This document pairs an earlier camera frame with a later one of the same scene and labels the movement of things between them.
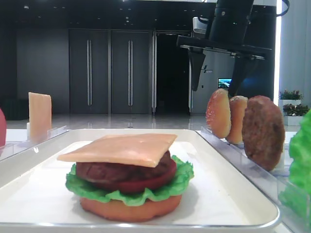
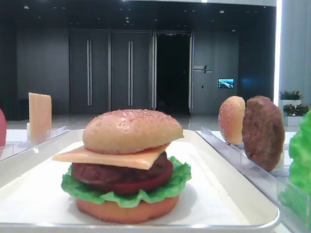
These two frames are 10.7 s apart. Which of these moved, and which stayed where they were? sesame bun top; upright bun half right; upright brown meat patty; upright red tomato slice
Moved: sesame bun top
Stayed: upright bun half right; upright brown meat patty; upright red tomato slice
